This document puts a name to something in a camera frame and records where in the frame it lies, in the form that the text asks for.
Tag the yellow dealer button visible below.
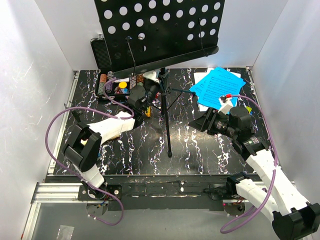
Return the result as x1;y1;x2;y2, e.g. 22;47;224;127
118;81;128;89

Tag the black microphone stand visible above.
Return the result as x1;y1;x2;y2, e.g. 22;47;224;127
71;110;83;124

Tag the black poker chip case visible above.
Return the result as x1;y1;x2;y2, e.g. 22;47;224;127
90;38;137;103

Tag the yellow blue block toy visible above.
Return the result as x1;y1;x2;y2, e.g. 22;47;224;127
145;106;152;118

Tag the black music stand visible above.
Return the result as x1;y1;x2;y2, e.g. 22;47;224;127
93;0;226;158

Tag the white sheet music page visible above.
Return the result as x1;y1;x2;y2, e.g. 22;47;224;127
193;71;242;112

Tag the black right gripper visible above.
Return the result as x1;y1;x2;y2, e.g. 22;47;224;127
188;106;237;139

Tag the orange green blue block toy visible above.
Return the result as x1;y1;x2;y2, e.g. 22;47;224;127
245;106;252;115

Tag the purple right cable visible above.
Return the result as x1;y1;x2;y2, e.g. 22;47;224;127
219;94;278;235

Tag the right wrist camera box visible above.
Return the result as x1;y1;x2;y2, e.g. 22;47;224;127
218;94;234;115

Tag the blue sheet music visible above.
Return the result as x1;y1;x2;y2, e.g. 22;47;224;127
197;68;246;110
189;67;224;96

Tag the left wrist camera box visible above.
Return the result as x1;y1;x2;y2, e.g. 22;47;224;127
142;70;160;84

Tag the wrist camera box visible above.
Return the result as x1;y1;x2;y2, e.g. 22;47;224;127
218;94;234;115
142;70;160;84

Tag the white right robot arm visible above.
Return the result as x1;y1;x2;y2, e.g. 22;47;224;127
189;106;320;240

